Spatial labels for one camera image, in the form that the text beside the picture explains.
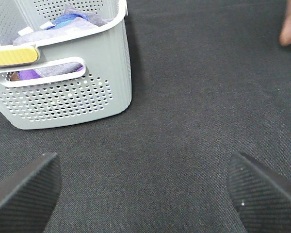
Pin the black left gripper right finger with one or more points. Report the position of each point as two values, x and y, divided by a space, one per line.
261 196

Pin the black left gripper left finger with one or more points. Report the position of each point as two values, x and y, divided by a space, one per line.
28 198

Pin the purple towel in basket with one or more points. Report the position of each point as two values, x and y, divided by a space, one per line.
45 72

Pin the black table mat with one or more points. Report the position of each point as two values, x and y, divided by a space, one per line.
209 78

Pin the grey perforated laundry basket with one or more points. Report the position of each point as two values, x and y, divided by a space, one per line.
101 89

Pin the blue towel in basket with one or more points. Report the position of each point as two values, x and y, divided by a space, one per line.
63 20

